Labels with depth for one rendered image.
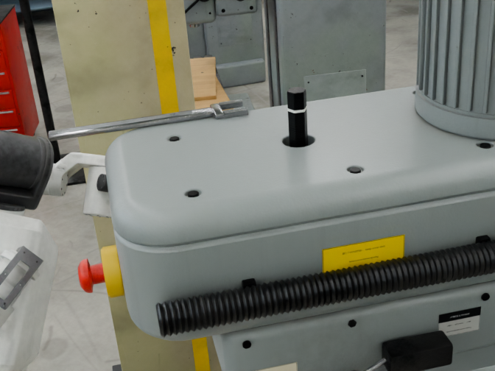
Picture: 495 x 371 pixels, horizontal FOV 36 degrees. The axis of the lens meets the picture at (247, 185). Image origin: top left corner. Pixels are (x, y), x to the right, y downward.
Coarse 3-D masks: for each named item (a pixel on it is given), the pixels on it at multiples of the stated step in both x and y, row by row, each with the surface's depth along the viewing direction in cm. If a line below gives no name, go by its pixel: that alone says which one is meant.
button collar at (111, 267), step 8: (104, 248) 87; (112, 248) 87; (104, 256) 86; (112, 256) 86; (104, 264) 85; (112, 264) 85; (104, 272) 85; (112, 272) 85; (120, 272) 86; (112, 280) 85; (120, 280) 85; (112, 288) 86; (120, 288) 86; (112, 296) 87
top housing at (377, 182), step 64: (192, 128) 91; (256, 128) 90; (320, 128) 88; (384, 128) 87; (128, 192) 77; (192, 192) 76; (256, 192) 75; (320, 192) 75; (384, 192) 76; (448, 192) 78; (128, 256) 76; (192, 256) 74; (256, 256) 76; (320, 256) 78; (384, 256) 79; (256, 320) 80
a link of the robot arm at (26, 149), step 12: (0, 132) 122; (12, 132) 124; (0, 144) 120; (12, 144) 121; (24, 144) 123; (36, 144) 125; (0, 156) 120; (12, 156) 121; (24, 156) 122; (36, 156) 124; (0, 168) 120; (12, 168) 121; (24, 168) 122; (36, 168) 124; (0, 180) 122; (12, 180) 123; (24, 180) 124
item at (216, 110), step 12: (204, 108) 95; (216, 108) 94; (228, 108) 96; (240, 108) 94; (132, 120) 93; (144, 120) 92; (156, 120) 92; (168, 120) 93; (180, 120) 93; (60, 132) 91; (72, 132) 91; (84, 132) 91; (96, 132) 91
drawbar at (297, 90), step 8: (296, 88) 83; (304, 88) 83; (288, 96) 83; (296, 96) 82; (304, 96) 83; (288, 104) 83; (296, 104) 83; (304, 104) 83; (288, 112) 84; (304, 112) 83; (288, 120) 84; (296, 120) 84; (304, 120) 84; (296, 128) 84; (304, 128) 84; (296, 136) 84; (304, 136) 85; (296, 144) 85; (304, 144) 85
